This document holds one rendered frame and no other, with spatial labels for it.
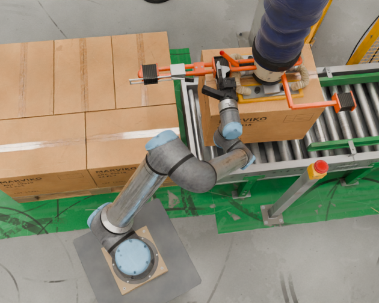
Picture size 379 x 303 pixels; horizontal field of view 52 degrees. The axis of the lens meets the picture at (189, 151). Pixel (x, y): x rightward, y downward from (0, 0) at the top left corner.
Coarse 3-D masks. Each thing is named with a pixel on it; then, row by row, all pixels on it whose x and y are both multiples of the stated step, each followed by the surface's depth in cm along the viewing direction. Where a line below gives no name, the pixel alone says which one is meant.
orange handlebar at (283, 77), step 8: (192, 64) 187; (200, 64) 187; (208, 64) 188; (232, 64) 190; (296, 64) 190; (192, 72) 186; (200, 72) 185; (208, 72) 186; (288, 88) 184; (288, 96) 182; (288, 104) 182; (304, 104) 181; (312, 104) 181; (320, 104) 182; (328, 104) 182
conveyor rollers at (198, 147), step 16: (192, 96) 258; (192, 112) 253; (352, 112) 259; (368, 112) 258; (320, 128) 252; (368, 128) 257; (256, 144) 247; (256, 160) 242; (272, 160) 243; (288, 160) 243
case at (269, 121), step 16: (240, 48) 209; (304, 48) 211; (304, 64) 207; (208, 80) 201; (240, 80) 201; (288, 80) 202; (208, 96) 197; (304, 96) 199; (320, 96) 199; (208, 112) 199; (240, 112) 194; (256, 112) 195; (272, 112) 197; (288, 112) 199; (304, 112) 200; (320, 112) 202; (208, 128) 207; (256, 128) 213; (272, 128) 215; (288, 128) 217; (304, 128) 219; (208, 144) 227
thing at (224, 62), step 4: (216, 56) 188; (220, 56) 188; (212, 60) 187; (216, 60) 188; (220, 60) 188; (224, 60) 188; (212, 64) 188; (220, 64) 187; (224, 64) 187; (228, 64) 187; (212, 68) 189; (216, 68) 186; (216, 72) 185; (228, 72) 185; (216, 76) 187; (228, 76) 188
